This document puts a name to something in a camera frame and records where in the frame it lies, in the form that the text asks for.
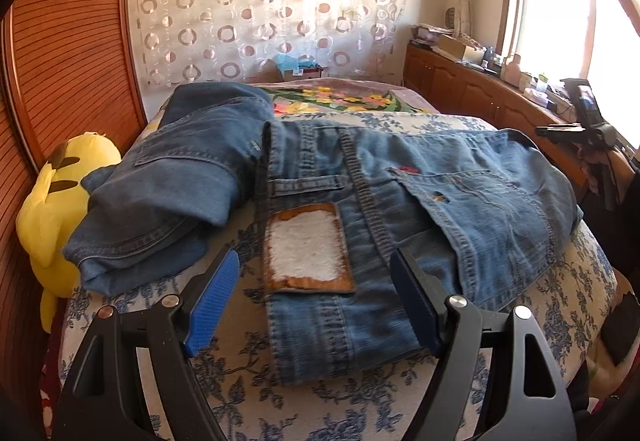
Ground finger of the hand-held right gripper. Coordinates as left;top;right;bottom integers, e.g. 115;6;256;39
535;122;586;140

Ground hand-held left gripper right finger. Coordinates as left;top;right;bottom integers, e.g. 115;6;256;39
390;248;571;441

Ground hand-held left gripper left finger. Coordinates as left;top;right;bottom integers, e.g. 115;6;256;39
52;248;241;441

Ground blue jeans pants with patch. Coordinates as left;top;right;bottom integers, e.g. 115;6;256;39
255;121;585;387

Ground white bottle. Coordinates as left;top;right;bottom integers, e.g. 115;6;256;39
504;53;524;84

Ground blue floral bed blanket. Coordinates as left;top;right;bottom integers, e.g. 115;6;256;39
57;111;618;441

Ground wooden side cabinet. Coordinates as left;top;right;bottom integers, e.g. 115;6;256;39
402;43;636;186

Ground cardboard box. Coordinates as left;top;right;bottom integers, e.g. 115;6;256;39
432;35;486;65

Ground folded dark blue jeans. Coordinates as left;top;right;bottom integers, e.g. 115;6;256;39
62;82;276;296

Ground stack of papers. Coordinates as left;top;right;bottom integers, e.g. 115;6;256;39
410;23;451;46

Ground yellow plush toy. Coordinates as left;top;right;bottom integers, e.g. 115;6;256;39
15;132;123;334

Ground red patterned cloth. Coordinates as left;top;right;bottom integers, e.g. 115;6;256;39
37;346;65;437

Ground dark flat object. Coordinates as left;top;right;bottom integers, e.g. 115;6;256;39
599;293;637;367

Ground colourful flower blanket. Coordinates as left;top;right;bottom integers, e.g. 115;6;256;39
250;77;441;116

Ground open box with blue contents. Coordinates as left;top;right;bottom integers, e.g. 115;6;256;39
272;53;331;82

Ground wooden slatted headboard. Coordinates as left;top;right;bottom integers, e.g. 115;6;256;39
0;0;148;422

